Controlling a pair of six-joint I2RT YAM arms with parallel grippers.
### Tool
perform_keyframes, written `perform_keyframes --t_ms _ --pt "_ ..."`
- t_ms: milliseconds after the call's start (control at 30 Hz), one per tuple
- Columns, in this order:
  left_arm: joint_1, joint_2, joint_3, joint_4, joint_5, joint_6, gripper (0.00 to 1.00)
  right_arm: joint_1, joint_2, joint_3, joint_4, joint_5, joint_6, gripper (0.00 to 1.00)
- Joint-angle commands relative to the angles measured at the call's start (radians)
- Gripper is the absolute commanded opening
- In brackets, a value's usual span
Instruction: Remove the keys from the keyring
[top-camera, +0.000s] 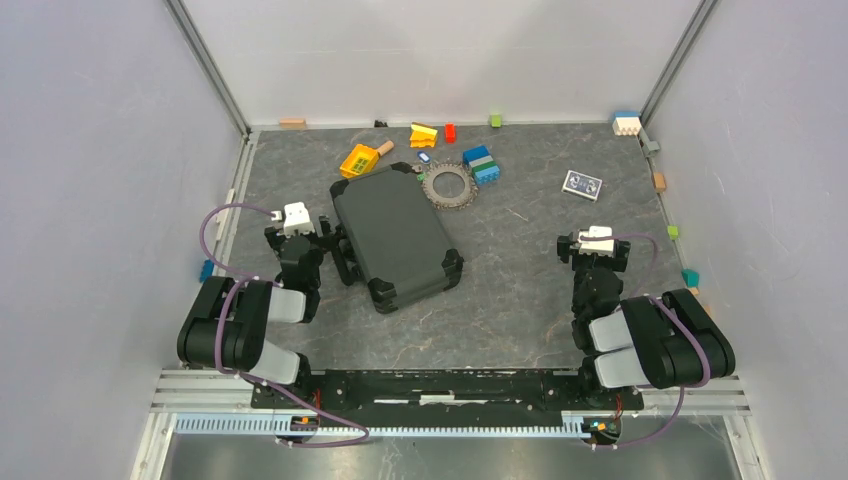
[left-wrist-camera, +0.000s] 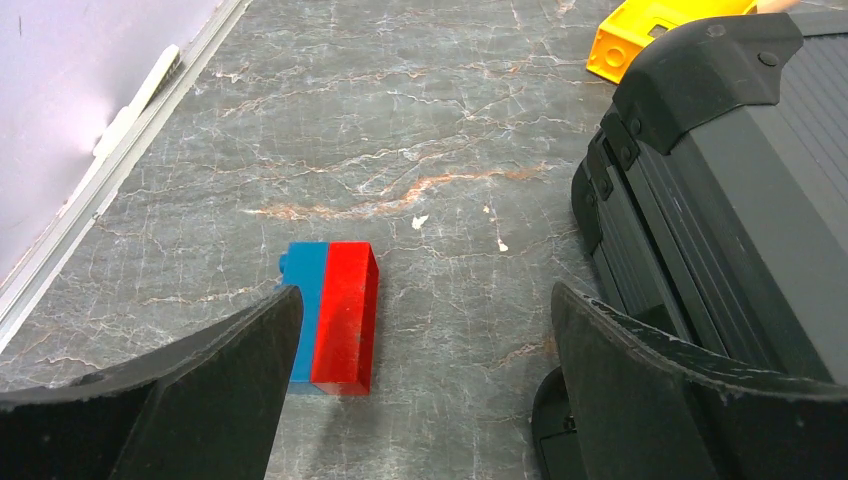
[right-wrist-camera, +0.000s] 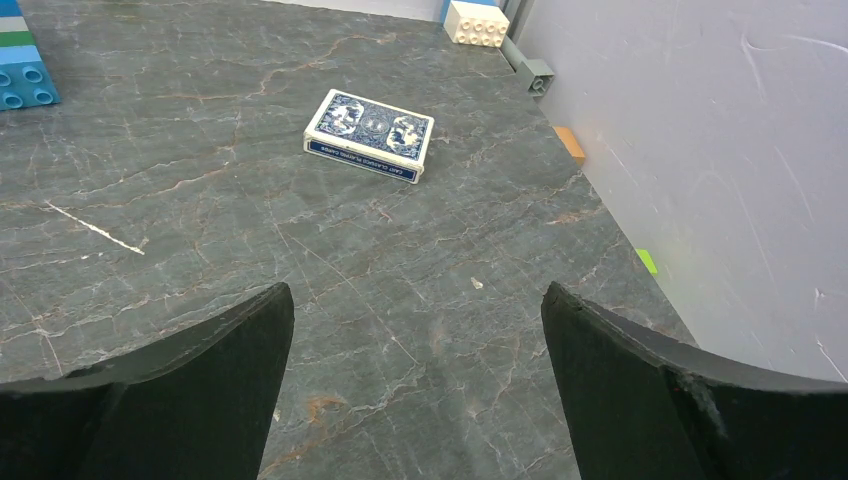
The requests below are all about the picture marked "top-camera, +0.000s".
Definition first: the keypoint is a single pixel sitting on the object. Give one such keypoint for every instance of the teal block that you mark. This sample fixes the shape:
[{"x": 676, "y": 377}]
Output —
[{"x": 690, "y": 277}]

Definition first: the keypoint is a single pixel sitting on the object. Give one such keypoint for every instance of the wooden peg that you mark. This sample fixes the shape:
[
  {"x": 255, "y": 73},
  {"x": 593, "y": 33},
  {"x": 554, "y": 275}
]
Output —
[{"x": 385, "y": 148}]

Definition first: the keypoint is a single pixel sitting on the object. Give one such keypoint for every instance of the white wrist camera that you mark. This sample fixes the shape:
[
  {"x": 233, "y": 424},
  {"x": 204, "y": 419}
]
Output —
[
  {"x": 293, "y": 220},
  {"x": 596, "y": 240}
]

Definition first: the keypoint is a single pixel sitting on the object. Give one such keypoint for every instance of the yellow orange wedge blocks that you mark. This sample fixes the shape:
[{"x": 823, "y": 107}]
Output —
[{"x": 422, "y": 136}]

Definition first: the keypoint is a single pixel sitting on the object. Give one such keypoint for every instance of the orange wooden block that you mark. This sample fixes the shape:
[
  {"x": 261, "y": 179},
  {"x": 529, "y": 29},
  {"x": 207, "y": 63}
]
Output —
[{"x": 659, "y": 182}]

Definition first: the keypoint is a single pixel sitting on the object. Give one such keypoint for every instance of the blue playing card box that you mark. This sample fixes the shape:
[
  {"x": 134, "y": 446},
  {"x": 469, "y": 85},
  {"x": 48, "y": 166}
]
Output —
[{"x": 582, "y": 185}]

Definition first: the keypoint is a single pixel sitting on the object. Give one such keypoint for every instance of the blue block at left wall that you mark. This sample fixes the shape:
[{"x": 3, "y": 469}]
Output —
[{"x": 207, "y": 270}]

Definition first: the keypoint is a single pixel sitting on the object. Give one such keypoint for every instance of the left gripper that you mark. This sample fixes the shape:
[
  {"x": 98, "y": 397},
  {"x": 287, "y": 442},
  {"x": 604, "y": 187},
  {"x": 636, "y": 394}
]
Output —
[{"x": 324, "y": 240}]

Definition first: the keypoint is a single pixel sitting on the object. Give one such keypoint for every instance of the yellow toy window block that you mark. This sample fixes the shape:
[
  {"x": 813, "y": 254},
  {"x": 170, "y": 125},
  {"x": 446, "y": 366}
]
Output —
[{"x": 361, "y": 160}]

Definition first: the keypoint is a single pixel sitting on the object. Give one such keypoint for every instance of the red small block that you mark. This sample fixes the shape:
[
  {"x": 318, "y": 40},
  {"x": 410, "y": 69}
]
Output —
[{"x": 450, "y": 134}]

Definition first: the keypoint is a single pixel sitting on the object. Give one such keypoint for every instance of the grey brick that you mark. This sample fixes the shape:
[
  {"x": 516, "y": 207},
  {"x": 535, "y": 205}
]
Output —
[{"x": 649, "y": 147}]

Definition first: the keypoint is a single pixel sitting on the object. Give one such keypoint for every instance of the metal disc keyring with rings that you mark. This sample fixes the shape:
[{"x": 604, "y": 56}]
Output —
[{"x": 449, "y": 186}]

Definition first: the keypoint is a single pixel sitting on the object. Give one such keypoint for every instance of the blue green stacked bricks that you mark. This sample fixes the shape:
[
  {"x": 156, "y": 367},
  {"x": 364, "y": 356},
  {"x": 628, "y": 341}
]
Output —
[{"x": 481, "y": 164}]

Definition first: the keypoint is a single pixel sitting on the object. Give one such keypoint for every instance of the dark grey hard case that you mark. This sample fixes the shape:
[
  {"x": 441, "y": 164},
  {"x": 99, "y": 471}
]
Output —
[{"x": 400, "y": 245}]

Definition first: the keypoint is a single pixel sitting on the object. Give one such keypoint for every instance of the white blue brick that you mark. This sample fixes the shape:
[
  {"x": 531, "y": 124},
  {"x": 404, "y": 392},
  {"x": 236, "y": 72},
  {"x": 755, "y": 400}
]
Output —
[{"x": 626, "y": 123}]

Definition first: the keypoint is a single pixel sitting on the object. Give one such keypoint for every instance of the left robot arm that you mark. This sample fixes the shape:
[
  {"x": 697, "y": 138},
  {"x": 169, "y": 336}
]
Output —
[{"x": 227, "y": 323}]

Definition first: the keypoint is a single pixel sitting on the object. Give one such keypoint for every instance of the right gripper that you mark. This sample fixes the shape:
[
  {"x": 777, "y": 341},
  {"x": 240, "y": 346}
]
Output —
[{"x": 565, "y": 244}]

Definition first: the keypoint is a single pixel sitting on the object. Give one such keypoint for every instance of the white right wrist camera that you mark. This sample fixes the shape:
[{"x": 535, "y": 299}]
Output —
[{"x": 596, "y": 240}]

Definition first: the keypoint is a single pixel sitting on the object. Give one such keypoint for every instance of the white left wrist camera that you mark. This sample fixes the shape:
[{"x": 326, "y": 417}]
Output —
[{"x": 293, "y": 220}]

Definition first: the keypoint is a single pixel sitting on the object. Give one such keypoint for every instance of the tan wooden block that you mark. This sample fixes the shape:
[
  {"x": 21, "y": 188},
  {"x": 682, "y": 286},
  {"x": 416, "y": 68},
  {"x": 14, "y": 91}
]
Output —
[{"x": 292, "y": 123}]

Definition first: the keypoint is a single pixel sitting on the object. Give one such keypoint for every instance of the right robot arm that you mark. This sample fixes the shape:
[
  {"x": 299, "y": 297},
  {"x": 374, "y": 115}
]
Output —
[{"x": 661, "y": 341}]

